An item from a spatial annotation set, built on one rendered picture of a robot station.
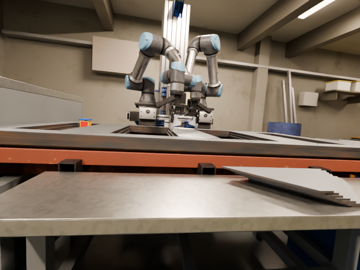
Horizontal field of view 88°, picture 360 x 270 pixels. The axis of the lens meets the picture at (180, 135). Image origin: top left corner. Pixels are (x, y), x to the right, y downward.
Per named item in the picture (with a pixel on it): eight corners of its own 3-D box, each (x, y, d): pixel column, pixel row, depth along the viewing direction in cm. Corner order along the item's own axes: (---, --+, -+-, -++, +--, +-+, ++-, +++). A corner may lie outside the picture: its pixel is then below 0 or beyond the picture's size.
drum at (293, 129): (304, 172, 376) (310, 123, 367) (274, 170, 370) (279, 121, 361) (283, 163, 441) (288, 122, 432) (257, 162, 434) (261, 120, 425)
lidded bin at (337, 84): (336, 92, 546) (337, 83, 543) (351, 91, 508) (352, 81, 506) (323, 91, 536) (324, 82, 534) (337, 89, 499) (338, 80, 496)
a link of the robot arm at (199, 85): (204, 77, 128) (200, 74, 120) (203, 93, 129) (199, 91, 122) (193, 77, 131) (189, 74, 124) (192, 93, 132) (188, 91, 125)
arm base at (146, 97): (139, 103, 176) (139, 92, 175) (155, 104, 179) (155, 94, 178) (139, 102, 161) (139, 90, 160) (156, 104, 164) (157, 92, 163)
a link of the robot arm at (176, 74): (180, 66, 105) (188, 62, 98) (178, 85, 106) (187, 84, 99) (167, 63, 101) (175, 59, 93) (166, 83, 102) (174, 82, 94)
